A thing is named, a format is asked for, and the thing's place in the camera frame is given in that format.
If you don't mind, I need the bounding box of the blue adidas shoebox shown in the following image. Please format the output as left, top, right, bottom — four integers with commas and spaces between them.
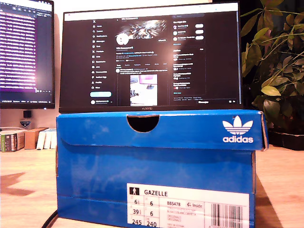
56, 109, 270, 228

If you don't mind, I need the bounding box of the white upright box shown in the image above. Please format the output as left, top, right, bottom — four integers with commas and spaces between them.
36, 130, 47, 150
44, 130, 54, 150
50, 129, 58, 149

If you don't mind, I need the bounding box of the brown cardboard box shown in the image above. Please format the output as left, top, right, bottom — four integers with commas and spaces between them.
24, 127, 49, 150

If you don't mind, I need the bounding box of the flat white box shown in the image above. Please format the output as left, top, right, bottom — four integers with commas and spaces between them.
0, 126, 27, 134

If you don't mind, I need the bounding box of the green and black box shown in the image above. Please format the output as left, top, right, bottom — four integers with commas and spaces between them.
0, 132, 25, 153

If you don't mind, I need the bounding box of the black Huawei computer monitor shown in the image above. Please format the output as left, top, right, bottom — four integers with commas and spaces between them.
58, 1, 244, 114

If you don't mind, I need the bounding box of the large green leafy houseplant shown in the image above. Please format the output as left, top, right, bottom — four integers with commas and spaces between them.
240, 0, 304, 133

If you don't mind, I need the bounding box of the shield shaped badge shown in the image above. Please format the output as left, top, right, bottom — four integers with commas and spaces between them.
19, 118, 32, 130

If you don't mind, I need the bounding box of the black rectangular planter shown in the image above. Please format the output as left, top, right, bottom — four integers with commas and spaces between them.
267, 129, 304, 152

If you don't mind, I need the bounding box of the black monitor showing code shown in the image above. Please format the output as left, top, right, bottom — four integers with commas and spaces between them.
0, 0, 56, 110

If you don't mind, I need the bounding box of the thick black table cable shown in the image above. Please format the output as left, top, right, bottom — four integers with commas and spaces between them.
41, 210, 59, 228

